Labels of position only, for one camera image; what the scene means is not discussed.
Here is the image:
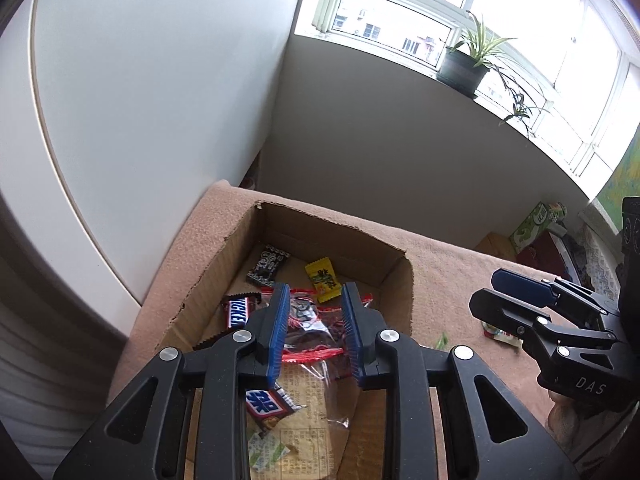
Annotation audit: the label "green white snack packet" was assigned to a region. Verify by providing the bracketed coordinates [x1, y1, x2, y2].
[248, 430, 294, 472]

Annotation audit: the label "black white patterned candy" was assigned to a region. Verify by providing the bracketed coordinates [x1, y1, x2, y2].
[246, 244, 292, 288]

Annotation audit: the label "green carton box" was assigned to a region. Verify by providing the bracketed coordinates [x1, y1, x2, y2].
[509, 201, 568, 256]

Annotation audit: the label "white wardrobe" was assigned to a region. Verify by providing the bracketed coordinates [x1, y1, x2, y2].
[0, 0, 307, 342]

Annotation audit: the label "yellow candy packet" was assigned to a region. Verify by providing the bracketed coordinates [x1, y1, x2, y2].
[305, 257, 340, 303]

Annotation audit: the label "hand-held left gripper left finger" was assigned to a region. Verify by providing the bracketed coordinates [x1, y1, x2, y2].
[52, 283, 291, 480]

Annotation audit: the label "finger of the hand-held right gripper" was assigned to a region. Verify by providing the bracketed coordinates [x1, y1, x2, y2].
[491, 268, 621, 318]
[469, 287, 617, 361]

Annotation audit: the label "potted spider plant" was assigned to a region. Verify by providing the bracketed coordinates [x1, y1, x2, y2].
[436, 10, 553, 138]

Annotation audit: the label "red cardboard box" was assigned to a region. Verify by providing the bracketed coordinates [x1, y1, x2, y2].
[517, 244, 576, 282]

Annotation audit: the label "yellow wall map poster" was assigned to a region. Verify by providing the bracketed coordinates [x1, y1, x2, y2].
[597, 135, 640, 221]

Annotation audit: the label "white ribbed radiator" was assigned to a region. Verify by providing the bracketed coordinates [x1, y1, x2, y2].
[0, 255, 132, 467]

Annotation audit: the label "yellow wafer pack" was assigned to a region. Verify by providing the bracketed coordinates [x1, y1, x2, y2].
[275, 365, 352, 480]

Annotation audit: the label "dark brown chocolate bar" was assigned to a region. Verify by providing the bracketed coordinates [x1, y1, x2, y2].
[194, 291, 262, 352]

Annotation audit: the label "white lace cloth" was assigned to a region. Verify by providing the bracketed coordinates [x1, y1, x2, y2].
[577, 200, 624, 292]

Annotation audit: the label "clear packet red edges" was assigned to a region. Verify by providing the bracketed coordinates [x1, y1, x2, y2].
[482, 322, 521, 347]

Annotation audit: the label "person's right hand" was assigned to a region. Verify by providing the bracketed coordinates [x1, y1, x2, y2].
[546, 391, 586, 456]

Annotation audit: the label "white window frame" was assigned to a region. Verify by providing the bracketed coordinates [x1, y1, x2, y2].
[294, 0, 640, 196]

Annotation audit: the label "red-brown chocolate bar blue print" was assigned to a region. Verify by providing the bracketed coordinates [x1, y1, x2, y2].
[245, 385, 297, 433]

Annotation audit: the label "clear dark fruit packet red strip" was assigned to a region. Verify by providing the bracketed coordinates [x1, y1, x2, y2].
[260, 287, 375, 383]

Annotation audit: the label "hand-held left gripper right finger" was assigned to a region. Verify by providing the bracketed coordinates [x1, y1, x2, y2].
[341, 282, 586, 480]

